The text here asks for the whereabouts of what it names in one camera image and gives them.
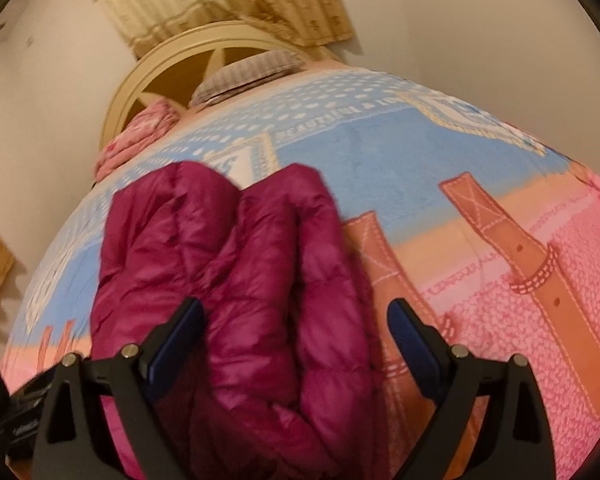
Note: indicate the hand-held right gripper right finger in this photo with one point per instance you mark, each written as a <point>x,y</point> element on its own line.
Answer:
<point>415,352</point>

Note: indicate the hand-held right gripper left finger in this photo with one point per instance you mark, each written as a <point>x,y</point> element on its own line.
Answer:
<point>175,355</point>

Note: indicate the magenta puffer jacket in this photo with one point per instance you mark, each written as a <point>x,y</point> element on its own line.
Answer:
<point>260,280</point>

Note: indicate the blue and pink printed blanket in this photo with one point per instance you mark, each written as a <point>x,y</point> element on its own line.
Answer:
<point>480,260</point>

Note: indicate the pink folded blanket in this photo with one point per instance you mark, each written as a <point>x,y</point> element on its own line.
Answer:
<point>140,135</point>

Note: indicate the cream wooden bed headboard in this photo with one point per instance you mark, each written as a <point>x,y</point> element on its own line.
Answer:
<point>145,75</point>

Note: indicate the grey striped pillow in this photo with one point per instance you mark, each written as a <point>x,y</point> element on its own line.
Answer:
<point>250,75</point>

